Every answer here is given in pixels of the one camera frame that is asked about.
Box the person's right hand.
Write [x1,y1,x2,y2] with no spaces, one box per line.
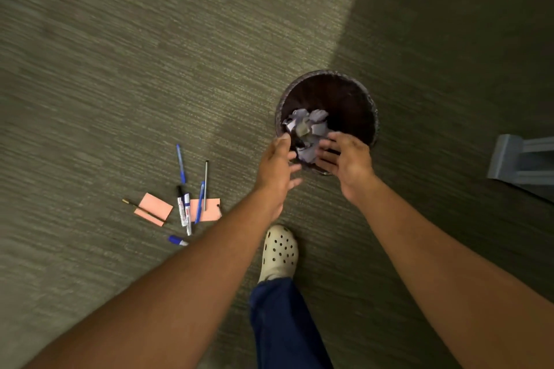
[315,131,377,206]

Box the person's left hand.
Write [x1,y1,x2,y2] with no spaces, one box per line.
[254,133,304,222]

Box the person's left forearm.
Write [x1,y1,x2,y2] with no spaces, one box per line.
[22,189,282,369]

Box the person's right forearm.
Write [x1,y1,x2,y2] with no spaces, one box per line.
[346,174,554,369]

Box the crumpled white paper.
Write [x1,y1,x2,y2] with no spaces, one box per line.
[282,108,330,164]

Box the dark round waste bin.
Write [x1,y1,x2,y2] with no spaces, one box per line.
[275,69,380,176]

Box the pink sticky note pad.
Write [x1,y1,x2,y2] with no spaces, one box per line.
[190,198,222,223]
[134,193,174,227]

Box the blue ballpoint pen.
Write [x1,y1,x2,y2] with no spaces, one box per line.
[176,144,187,185]
[194,181,206,225]

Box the white perforated clog shoe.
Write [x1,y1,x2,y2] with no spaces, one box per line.
[258,225,300,284]

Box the white marker with black cap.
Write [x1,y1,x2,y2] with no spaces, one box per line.
[176,185,188,227]

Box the thin black pencil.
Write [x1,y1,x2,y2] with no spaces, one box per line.
[121,199,167,223]

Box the blue trouser leg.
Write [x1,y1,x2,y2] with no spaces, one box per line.
[249,277,334,369]

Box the grey furniture foot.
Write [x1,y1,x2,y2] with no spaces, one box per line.
[486,134,554,186]

